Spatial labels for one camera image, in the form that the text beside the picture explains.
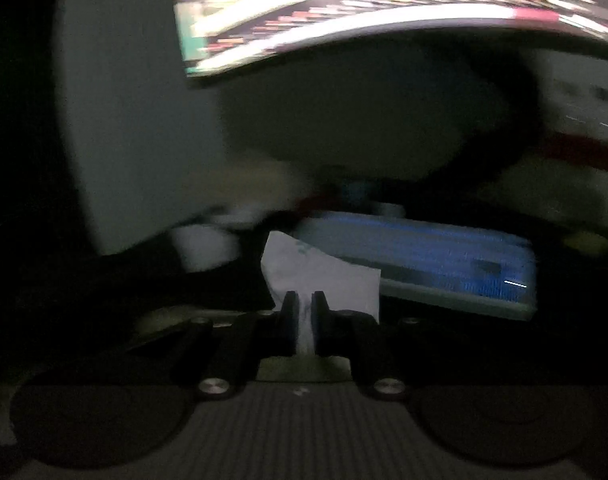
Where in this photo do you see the beige soft object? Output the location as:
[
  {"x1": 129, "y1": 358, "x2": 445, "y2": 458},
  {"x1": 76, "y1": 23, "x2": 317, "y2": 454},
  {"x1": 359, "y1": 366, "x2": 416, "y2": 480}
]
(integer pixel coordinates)
[{"x1": 223, "y1": 159, "x2": 311, "y2": 207}]

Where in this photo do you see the dark curved monitor stand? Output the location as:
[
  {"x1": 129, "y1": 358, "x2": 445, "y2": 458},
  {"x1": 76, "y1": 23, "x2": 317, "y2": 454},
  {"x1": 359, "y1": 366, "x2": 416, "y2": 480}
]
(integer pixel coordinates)
[{"x1": 419, "y1": 55, "x2": 542, "y2": 187}]

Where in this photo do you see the small white cup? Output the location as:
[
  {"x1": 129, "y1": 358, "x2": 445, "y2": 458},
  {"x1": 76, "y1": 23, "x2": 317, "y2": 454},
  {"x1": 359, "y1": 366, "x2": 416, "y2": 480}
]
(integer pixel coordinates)
[{"x1": 172, "y1": 224, "x2": 241, "y2": 273}]

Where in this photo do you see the curved computer monitor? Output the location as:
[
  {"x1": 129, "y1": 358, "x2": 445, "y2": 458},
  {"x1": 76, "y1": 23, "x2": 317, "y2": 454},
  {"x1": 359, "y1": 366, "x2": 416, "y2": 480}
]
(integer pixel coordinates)
[{"x1": 168, "y1": 0, "x2": 608, "y2": 79}]

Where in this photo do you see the white paper tissue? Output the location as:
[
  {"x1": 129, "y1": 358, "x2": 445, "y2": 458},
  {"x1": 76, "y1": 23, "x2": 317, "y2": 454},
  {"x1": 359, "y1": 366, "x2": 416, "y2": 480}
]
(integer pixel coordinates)
[{"x1": 260, "y1": 231, "x2": 383, "y2": 357}]

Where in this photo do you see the dark container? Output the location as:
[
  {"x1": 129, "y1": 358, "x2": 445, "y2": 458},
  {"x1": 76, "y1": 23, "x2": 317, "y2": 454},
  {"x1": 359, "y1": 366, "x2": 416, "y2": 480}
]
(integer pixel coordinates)
[{"x1": 126, "y1": 305, "x2": 265, "y2": 352}]

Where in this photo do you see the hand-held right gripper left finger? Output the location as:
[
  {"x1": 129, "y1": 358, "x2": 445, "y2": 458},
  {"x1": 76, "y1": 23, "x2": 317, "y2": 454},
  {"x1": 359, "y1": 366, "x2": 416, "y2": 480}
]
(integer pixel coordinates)
[{"x1": 125, "y1": 290, "x2": 301, "y2": 402}]

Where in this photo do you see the blue backlit keyboard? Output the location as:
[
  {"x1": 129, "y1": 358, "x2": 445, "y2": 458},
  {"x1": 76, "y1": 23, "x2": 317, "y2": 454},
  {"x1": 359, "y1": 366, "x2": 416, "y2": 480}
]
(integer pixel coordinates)
[{"x1": 293, "y1": 210, "x2": 538, "y2": 322}]

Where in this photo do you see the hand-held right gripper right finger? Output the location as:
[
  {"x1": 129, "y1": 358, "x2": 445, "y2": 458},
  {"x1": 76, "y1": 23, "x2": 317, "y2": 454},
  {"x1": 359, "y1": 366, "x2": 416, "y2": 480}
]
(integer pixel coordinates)
[{"x1": 311, "y1": 290, "x2": 485, "y2": 402}]

